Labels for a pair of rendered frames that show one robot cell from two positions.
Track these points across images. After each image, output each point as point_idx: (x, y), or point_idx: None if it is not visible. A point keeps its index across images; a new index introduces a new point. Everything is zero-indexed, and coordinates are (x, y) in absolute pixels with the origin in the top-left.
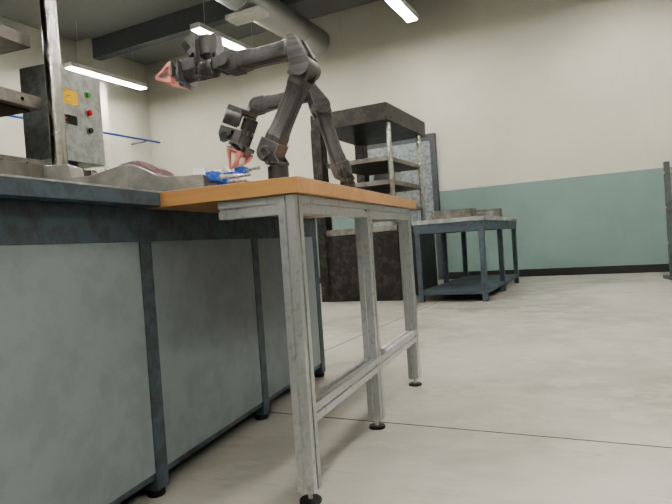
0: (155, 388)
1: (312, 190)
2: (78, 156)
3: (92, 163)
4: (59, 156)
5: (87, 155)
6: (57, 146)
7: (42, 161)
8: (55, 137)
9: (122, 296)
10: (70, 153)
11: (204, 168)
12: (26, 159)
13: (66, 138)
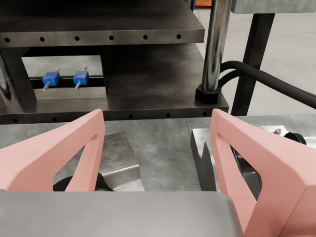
0: None
1: None
2: (272, 6)
3: (292, 12)
4: (212, 30)
5: (288, 2)
6: (213, 17)
7: (200, 30)
8: (213, 4)
9: None
10: (259, 4)
11: None
12: (178, 31)
13: (230, 3)
